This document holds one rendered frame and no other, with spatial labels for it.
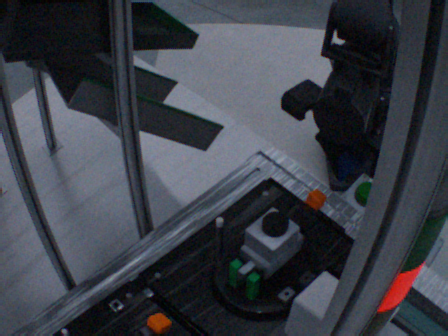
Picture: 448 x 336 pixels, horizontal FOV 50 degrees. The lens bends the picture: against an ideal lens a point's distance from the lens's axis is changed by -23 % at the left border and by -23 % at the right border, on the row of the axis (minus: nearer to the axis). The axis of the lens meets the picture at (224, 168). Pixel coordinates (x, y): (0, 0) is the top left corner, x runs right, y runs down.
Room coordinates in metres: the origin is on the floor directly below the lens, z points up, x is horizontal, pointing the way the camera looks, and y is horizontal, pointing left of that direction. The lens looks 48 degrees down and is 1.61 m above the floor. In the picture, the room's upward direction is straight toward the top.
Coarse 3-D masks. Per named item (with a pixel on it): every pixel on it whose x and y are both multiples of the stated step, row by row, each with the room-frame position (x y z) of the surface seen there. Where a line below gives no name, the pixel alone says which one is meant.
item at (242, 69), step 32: (224, 32) 1.10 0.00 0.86; (256, 32) 1.10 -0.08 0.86; (288, 32) 1.11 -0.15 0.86; (320, 32) 1.13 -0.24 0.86; (160, 64) 0.97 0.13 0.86; (192, 64) 0.97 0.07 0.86; (224, 64) 0.97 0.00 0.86; (256, 64) 0.97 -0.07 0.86; (288, 64) 0.97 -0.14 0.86; (320, 64) 0.98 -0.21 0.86; (224, 96) 0.86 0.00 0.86; (256, 96) 0.86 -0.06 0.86; (256, 128) 0.77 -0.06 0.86; (288, 128) 0.77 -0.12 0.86; (320, 160) 0.69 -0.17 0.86
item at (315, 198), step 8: (312, 192) 0.45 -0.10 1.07; (320, 192) 0.45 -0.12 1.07; (312, 200) 0.44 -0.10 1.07; (320, 200) 0.43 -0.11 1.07; (304, 208) 0.43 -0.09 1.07; (312, 208) 0.43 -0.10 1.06; (304, 216) 0.43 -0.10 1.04; (312, 216) 0.43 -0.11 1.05; (304, 224) 0.43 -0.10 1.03; (304, 232) 0.42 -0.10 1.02
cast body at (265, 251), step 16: (272, 208) 0.41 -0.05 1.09; (256, 224) 0.39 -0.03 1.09; (272, 224) 0.38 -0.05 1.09; (288, 224) 0.38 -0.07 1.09; (256, 240) 0.37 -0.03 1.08; (272, 240) 0.37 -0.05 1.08; (288, 240) 0.37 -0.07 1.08; (240, 256) 0.38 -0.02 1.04; (256, 256) 0.37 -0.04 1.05; (272, 256) 0.35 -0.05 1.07; (288, 256) 0.38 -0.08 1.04; (240, 272) 0.35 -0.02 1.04; (256, 272) 0.36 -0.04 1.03; (272, 272) 0.36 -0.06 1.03
